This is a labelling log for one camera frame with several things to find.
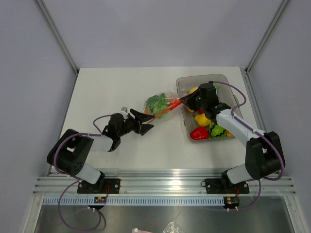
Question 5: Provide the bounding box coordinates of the toy napa cabbage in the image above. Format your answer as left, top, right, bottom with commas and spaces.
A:
146, 93, 169, 116

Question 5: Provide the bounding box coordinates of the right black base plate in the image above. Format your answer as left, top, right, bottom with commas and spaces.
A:
202, 178, 250, 194

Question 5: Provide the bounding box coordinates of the clear zip top bag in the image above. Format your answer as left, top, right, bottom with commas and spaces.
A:
143, 92, 182, 120

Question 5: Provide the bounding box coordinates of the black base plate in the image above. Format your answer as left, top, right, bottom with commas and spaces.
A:
202, 178, 250, 194
77, 178, 121, 194

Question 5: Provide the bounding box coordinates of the toy red bell pepper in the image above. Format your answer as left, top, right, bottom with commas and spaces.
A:
190, 127, 209, 140

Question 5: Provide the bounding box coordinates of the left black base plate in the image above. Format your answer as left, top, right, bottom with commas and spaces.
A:
77, 178, 121, 194

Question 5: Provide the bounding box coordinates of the toy yellow potato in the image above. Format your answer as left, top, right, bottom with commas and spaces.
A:
186, 106, 195, 113

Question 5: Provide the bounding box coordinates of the crumpled clear plastic wrap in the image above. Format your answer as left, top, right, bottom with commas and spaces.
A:
162, 221, 184, 233

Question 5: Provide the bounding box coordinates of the aluminium mounting rail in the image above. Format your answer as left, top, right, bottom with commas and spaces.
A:
33, 169, 296, 196

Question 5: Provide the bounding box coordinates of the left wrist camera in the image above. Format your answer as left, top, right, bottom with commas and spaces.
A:
120, 107, 128, 115

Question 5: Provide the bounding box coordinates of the left aluminium frame post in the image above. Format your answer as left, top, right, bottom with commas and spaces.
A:
35, 0, 79, 77

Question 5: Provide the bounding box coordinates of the grey plastic food bin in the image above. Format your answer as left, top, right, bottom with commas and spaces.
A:
176, 74, 238, 143

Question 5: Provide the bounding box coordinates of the aluminium frame post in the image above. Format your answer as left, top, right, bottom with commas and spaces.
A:
35, 0, 79, 77
245, 0, 291, 75

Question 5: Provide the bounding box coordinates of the toy yellow lemon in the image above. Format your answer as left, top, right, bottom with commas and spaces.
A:
189, 87, 198, 94

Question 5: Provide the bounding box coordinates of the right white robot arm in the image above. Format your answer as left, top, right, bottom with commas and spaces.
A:
180, 81, 286, 194

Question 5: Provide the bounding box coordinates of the toy green watermelon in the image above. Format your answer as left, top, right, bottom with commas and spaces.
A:
209, 122, 226, 138

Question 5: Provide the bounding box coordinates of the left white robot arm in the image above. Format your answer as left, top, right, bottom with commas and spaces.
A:
47, 109, 155, 193

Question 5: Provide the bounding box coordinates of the toy yellow pear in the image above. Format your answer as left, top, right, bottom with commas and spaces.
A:
195, 114, 211, 127

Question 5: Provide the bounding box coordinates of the white slotted cable duct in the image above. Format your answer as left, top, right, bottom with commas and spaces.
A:
43, 196, 225, 206

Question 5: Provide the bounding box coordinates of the right aluminium frame post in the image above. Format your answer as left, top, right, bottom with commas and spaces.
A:
245, 0, 291, 75

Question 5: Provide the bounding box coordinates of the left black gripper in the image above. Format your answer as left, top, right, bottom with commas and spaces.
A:
118, 109, 155, 137

